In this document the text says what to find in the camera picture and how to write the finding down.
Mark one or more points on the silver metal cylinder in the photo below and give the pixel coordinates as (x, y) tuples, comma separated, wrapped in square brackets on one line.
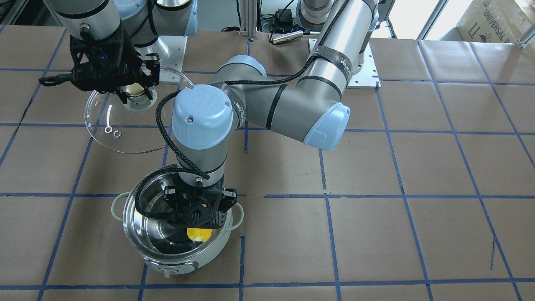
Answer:
[(285, 38)]

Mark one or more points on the pale green cooking pot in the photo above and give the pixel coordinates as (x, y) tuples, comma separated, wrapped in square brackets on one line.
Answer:
[(164, 248)]

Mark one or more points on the yellow corn cob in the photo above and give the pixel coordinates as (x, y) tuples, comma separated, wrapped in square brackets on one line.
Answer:
[(196, 234)]

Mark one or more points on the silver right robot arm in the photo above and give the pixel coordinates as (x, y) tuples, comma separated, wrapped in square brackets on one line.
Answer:
[(105, 36)]

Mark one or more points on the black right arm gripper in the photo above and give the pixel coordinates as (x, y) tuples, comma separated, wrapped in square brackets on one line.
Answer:
[(127, 59)]

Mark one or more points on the cardboard box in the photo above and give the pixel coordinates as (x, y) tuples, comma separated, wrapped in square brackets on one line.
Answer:
[(496, 21)]

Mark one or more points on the glass pot lid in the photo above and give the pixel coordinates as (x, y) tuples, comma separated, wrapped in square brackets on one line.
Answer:
[(131, 128)]

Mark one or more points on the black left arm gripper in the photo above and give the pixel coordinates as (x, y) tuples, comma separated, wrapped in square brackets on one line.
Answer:
[(229, 200)]

